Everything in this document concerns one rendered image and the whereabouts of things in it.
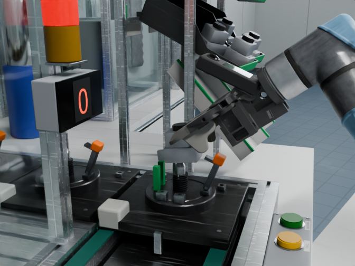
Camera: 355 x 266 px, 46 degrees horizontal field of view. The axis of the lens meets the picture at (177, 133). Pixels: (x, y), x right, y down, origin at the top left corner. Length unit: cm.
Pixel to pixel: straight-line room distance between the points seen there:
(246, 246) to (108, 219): 25
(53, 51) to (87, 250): 33
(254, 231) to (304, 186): 46
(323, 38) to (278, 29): 840
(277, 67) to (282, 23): 835
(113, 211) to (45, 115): 24
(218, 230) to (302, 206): 41
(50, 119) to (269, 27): 867
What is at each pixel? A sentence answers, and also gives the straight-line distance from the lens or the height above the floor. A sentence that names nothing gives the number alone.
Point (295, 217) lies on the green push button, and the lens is 79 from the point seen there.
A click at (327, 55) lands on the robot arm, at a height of 126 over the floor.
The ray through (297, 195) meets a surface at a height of 86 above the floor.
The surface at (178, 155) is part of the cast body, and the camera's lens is 78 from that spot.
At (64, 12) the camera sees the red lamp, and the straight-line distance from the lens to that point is 61.
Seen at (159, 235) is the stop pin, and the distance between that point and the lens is 73.
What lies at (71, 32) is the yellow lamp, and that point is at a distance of 61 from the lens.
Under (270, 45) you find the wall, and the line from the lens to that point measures 917.
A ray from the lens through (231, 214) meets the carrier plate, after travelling 79.
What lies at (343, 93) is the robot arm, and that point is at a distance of 67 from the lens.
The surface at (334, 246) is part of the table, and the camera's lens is 95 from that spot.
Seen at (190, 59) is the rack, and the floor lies 122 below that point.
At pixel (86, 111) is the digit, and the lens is 64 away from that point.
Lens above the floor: 133
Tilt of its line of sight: 17 degrees down
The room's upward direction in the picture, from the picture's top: straight up
